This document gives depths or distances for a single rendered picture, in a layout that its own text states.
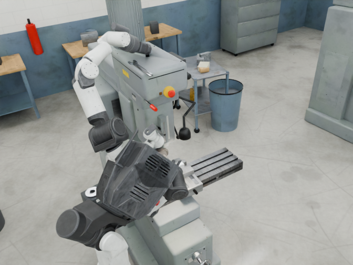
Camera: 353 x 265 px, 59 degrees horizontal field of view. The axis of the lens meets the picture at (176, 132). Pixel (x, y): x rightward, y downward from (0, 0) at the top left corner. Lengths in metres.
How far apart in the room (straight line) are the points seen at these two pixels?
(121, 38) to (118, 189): 0.70
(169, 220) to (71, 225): 1.00
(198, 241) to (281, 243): 1.14
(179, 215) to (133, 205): 0.89
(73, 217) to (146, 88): 0.70
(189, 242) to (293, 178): 1.93
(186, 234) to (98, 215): 1.02
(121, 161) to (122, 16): 0.86
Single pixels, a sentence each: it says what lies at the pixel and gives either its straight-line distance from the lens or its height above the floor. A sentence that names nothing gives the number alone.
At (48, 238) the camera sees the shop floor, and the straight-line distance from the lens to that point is 3.46.
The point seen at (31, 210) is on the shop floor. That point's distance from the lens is 3.82.
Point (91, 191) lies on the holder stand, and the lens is 2.11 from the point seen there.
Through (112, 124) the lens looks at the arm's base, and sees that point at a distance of 1.34.
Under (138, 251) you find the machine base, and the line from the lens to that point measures 2.84.
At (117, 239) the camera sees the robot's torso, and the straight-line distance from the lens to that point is 1.48.
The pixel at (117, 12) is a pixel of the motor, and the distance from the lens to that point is 1.87.
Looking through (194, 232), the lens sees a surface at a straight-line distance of 2.27.
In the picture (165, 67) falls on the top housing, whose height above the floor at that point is 1.89.
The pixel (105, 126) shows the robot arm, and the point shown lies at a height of 1.79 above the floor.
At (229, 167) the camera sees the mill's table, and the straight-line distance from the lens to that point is 2.45.
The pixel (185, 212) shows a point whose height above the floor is 0.82.
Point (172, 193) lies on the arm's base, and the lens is 1.52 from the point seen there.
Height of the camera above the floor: 2.49
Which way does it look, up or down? 34 degrees down
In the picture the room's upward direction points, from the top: 4 degrees counter-clockwise
